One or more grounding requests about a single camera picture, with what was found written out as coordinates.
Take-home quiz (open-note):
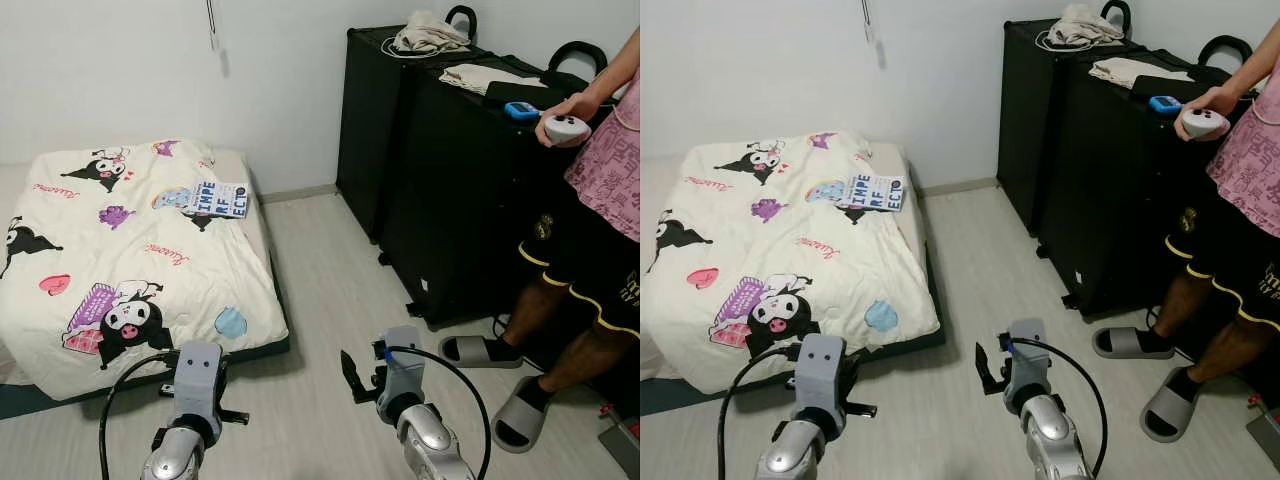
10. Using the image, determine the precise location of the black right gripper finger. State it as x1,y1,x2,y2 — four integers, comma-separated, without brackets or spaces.
340,349,370,404
975,341,1001,397

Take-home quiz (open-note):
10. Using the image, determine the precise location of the cream cartoon print quilt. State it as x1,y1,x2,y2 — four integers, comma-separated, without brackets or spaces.
0,140,291,403
645,130,941,396

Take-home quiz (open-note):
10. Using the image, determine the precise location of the white handheld controller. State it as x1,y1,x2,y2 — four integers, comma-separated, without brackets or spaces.
542,113,591,143
1180,107,1231,139

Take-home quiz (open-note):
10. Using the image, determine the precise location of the person's right hand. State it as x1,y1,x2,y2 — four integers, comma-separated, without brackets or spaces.
1179,84,1244,144
547,91,605,150

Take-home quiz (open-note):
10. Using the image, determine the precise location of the grey slipper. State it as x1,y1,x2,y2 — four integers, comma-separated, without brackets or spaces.
440,335,523,369
1140,366,1206,444
1092,326,1176,359
490,375,553,454

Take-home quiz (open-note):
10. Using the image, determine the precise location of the dark blue bed base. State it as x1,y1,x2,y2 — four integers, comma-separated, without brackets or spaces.
640,240,946,416
0,255,293,421

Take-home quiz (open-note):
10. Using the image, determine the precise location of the white book with blue letters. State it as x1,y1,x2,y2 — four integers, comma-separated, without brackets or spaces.
835,173,906,213
185,181,249,220

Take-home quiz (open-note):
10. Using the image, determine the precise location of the grey metal box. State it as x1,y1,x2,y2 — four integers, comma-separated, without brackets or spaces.
1245,395,1280,471
598,400,641,479

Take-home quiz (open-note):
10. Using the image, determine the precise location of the person in pink shirt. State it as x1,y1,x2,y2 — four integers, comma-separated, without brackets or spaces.
500,70,641,401
1145,80,1280,401

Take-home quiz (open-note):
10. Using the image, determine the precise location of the folded beige cloth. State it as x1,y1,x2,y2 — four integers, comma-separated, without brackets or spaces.
1088,57,1196,91
440,63,546,98

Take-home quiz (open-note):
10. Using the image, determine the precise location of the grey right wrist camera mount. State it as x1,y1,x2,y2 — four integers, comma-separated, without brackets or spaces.
378,326,426,401
1005,318,1051,393

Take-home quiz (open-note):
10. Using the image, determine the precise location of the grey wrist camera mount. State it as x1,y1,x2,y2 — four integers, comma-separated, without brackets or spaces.
172,341,223,421
795,334,846,419
378,326,426,401
1005,318,1051,393

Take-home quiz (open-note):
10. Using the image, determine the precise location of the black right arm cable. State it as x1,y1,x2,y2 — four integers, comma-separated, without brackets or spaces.
378,343,493,480
1005,335,1109,476

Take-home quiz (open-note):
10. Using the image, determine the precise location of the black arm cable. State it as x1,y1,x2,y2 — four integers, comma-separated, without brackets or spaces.
1005,335,1109,476
98,350,181,480
378,343,493,480
720,343,803,480

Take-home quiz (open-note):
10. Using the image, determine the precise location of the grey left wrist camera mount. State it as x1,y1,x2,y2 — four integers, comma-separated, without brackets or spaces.
795,334,846,419
172,341,223,421

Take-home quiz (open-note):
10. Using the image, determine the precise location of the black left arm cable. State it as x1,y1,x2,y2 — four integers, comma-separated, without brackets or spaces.
98,350,181,480
720,343,803,480

